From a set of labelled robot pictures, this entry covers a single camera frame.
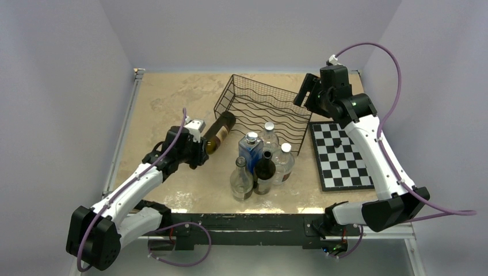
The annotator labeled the olive green wine bottle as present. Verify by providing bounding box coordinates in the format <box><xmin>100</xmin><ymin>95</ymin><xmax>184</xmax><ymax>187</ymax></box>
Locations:
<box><xmin>203</xmin><ymin>111</ymin><xmax>236</xmax><ymax>155</ymax></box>

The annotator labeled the black wire wine rack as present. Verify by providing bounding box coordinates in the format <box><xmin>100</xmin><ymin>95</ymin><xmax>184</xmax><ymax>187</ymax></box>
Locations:
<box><xmin>213</xmin><ymin>74</ymin><xmax>311</xmax><ymax>156</ymax></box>

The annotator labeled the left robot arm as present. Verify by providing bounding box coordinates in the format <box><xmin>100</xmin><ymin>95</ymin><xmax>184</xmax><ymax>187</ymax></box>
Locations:
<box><xmin>66</xmin><ymin>120</ymin><xmax>208</xmax><ymax>272</ymax></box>

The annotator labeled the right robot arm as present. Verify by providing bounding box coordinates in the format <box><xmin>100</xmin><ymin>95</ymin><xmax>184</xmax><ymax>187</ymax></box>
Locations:
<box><xmin>293</xmin><ymin>65</ymin><xmax>430</xmax><ymax>234</ymax></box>

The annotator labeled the clear empty glass bottle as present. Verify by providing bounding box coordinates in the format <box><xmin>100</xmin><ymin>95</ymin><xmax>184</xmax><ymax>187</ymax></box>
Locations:
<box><xmin>230</xmin><ymin>156</ymin><xmax>253</xmax><ymax>202</ymax></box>

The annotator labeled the blue square glass bottle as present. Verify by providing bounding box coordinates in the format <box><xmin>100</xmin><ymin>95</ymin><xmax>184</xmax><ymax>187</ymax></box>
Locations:
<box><xmin>238</xmin><ymin>132</ymin><xmax>264</xmax><ymax>174</ymax></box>

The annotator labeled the clear bottle silver cap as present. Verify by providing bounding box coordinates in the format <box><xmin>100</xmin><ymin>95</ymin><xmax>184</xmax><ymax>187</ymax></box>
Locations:
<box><xmin>259</xmin><ymin>122</ymin><xmax>279</xmax><ymax>153</ymax></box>

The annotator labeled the clear bottle white cap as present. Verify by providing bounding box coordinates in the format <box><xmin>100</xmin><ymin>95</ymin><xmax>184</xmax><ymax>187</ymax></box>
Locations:
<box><xmin>272</xmin><ymin>143</ymin><xmax>295</xmax><ymax>186</ymax></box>

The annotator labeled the dark brown glass bottle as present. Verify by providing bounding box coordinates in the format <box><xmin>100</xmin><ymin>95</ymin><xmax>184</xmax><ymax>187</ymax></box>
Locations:
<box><xmin>253</xmin><ymin>149</ymin><xmax>276</xmax><ymax>195</ymax></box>

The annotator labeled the black chess piece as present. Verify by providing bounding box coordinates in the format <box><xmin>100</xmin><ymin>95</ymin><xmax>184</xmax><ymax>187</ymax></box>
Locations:
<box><xmin>333</xmin><ymin>139</ymin><xmax>342</xmax><ymax>148</ymax></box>

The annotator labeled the black white chessboard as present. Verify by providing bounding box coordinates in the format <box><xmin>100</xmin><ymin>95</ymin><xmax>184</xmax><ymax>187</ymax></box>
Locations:
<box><xmin>308</xmin><ymin>121</ymin><xmax>374</xmax><ymax>192</ymax></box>

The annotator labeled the black mounting base plate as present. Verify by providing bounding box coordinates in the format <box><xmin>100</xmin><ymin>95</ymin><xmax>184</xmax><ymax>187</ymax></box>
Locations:
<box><xmin>162</xmin><ymin>213</ymin><xmax>343</xmax><ymax>250</ymax></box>

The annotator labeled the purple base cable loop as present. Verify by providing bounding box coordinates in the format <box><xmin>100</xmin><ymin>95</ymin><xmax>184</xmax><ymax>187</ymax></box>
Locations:
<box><xmin>147</xmin><ymin>221</ymin><xmax>213</xmax><ymax>268</ymax></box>

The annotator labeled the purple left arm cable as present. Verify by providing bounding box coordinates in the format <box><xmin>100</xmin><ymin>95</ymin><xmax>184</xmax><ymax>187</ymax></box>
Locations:
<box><xmin>77</xmin><ymin>108</ymin><xmax>188</xmax><ymax>273</ymax></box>

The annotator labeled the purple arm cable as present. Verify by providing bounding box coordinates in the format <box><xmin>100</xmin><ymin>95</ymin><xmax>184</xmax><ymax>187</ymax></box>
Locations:
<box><xmin>77</xmin><ymin>108</ymin><xmax>188</xmax><ymax>273</ymax></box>
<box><xmin>327</xmin><ymin>42</ymin><xmax>477</xmax><ymax>224</ymax></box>

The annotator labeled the aluminium table frame rail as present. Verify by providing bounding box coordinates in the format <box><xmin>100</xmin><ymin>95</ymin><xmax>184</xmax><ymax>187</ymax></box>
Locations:
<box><xmin>68</xmin><ymin>68</ymin><xmax>426</xmax><ymax>276</ymax></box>

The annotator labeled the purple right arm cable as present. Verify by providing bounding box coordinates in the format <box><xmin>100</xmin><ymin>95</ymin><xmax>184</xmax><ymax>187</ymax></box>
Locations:
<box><xmin>327</xmin><ymin>42</ymin><xmax>477</xmax><ymax>224</ymax></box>

